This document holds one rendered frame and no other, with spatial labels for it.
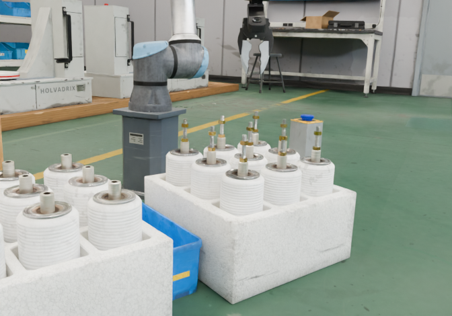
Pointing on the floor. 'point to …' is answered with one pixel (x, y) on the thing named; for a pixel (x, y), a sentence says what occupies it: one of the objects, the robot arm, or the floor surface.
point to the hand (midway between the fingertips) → (253, 69)
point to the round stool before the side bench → (268, 72)
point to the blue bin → (187, 265)
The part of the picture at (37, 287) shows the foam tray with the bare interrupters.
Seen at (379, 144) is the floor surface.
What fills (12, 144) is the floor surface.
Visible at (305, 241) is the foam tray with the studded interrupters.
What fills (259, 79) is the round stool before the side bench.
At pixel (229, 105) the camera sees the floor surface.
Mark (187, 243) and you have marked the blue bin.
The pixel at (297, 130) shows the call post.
